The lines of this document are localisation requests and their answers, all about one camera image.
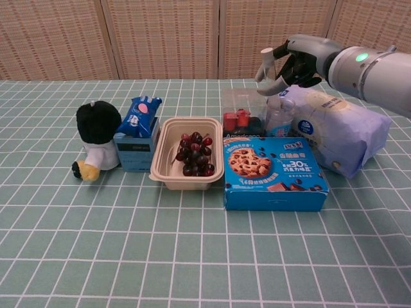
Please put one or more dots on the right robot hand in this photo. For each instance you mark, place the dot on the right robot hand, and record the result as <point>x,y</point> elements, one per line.
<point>308,45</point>

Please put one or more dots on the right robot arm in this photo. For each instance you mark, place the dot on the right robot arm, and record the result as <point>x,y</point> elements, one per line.
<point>379,73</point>

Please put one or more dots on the woven folding screen panel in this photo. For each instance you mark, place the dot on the woven folding screen panel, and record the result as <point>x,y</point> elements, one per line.
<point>250,25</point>
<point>160,38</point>
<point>369,19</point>
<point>48,38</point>

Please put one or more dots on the clear plastic jar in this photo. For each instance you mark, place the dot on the clear plastic jar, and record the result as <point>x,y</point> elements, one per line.
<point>279,125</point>

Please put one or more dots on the pale blue tissue pack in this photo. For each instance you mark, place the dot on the pale blue tissue pack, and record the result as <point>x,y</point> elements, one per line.
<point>337,128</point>

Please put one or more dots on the clear box with red toy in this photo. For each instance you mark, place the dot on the clear box with red toy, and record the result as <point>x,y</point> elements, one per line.
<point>244,123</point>

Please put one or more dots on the blue chocolate cookie box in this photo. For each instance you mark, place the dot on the blue chocolate cookie box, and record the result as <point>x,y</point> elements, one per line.
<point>273,199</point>

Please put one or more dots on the red grape bunch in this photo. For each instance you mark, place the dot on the red grape bunch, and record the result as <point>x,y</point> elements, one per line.
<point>192,157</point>

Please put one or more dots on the beige food container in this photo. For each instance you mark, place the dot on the beige food container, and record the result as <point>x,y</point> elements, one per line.
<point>186,183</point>

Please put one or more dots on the blue oreo cookie packet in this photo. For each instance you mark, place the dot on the blue oreo cookie packet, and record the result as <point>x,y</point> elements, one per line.
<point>138,118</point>

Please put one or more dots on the light blue carton box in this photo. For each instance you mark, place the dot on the light blue carton box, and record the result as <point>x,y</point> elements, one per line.
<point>135,155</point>

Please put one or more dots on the black-haired plush doll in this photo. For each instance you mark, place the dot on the black-haired plush doll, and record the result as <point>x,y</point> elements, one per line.
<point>96,122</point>

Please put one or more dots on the green checked tablecloth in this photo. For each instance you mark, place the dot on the green checked tablecloth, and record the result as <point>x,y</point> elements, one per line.
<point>192,256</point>

